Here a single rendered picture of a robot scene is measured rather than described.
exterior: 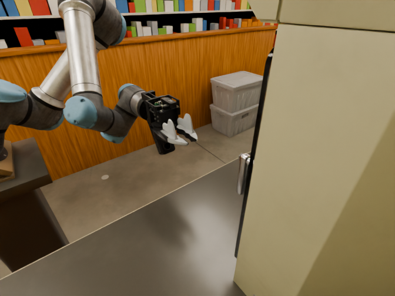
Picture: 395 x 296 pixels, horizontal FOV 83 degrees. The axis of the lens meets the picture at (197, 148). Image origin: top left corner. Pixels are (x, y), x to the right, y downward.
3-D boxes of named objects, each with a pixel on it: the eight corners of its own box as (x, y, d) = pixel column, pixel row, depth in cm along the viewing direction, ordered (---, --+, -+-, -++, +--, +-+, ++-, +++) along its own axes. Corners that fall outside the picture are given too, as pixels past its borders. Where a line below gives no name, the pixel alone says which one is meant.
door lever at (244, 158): (253, 209, 39) (263, 202, 41) (261, 168, 34) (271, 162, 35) (231, 192, 43) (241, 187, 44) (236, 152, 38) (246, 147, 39)
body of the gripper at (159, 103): (155, 108, 52) (133, 94, 60) (158, 139, 57) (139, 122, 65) (181, 100, 56) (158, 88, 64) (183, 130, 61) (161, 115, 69)
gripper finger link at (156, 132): (161, 139, 52) (147, 124, 59) (162, 144, 53) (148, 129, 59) (178, 133, 55) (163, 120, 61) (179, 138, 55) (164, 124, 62)
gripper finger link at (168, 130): (175, 130, 47) (157, 114, 54) (177, 152, 51) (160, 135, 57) (187, 125, 49) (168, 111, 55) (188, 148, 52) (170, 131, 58)
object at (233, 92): (265, 103, 284) (270, 77, 266) (231, 115, 254) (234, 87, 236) (241, 94, 312) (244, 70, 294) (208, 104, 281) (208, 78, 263)
